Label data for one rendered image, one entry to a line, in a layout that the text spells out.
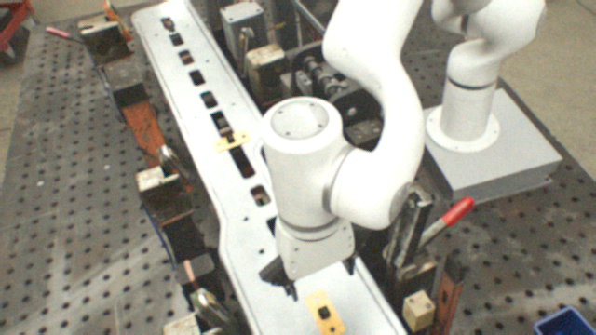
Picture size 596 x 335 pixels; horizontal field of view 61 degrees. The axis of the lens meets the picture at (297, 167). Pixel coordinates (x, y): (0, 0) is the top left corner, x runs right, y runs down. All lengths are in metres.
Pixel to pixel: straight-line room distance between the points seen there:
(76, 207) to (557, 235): 1.28
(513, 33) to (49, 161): 1.36
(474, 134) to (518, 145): 0.12
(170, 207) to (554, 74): 2.38
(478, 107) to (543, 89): 1.63
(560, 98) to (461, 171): 1.63
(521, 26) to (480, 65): 0.13
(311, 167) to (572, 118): 2.38
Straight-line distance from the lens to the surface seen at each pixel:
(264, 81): 1.25
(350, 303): 0.88
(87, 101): 1.94
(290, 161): 0.50
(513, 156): 1.41
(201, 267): 0.97
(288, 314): 0.88
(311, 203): 0.54
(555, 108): 2.85
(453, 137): 1.40
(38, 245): 1.55
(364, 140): 0.94
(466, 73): 1.26
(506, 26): 1.17
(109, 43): 1.59
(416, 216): 0.74
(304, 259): 0.66
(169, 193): 1.07
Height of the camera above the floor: 1.78
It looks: 47 degrees down
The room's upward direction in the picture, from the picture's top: 8 degrees counter-clockwise
